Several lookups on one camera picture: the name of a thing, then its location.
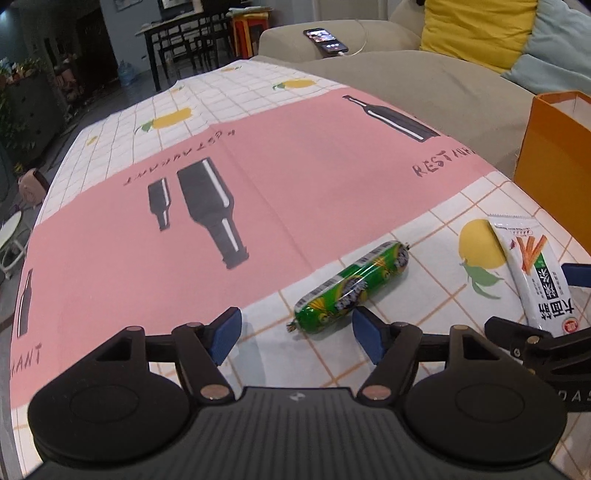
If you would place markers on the smartphone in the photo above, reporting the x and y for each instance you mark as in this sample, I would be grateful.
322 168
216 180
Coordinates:
325 40

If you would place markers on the orange paper bag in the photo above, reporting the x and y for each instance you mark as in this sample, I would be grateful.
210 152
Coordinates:
554 175

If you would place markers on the pink backpack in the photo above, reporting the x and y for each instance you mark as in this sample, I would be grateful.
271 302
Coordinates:
33 187

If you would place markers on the pink and white printed tablecloth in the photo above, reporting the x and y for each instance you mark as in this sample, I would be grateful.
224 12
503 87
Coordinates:
300 184

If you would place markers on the dark cabinet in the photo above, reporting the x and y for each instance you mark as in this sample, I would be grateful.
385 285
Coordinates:
32 106

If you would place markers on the dark dining table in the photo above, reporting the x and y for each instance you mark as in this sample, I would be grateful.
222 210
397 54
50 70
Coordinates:
184 24

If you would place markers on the light blue cushion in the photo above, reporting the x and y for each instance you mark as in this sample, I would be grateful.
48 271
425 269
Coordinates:
563 50

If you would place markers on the blue water bottle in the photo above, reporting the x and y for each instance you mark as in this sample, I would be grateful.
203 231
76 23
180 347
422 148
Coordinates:
127 74

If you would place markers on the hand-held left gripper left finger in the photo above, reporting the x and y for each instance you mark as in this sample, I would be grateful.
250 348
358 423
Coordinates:
226 332

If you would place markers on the yellow cushion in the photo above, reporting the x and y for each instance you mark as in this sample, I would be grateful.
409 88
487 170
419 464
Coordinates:
475 27

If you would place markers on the orange stool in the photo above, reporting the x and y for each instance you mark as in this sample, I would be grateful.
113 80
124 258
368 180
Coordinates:
247 34

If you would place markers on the green sausage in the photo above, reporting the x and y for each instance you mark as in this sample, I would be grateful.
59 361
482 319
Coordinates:
351 286

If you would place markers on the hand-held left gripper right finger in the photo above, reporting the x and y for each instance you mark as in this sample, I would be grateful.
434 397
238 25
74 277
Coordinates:
367 332

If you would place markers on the beige sofa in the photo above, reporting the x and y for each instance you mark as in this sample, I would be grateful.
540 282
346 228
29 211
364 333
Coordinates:
438 83

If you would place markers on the white round stool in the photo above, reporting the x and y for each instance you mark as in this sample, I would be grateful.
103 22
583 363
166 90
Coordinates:
9 230

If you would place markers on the dark dining chair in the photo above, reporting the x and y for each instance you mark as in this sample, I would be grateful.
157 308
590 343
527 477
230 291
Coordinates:
194 50

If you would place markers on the white breadstick snack packet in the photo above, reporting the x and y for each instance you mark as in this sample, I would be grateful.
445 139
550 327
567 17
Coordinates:
531 277

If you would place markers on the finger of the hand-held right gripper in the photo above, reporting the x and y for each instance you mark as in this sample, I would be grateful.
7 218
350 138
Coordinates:
545 350
577 276

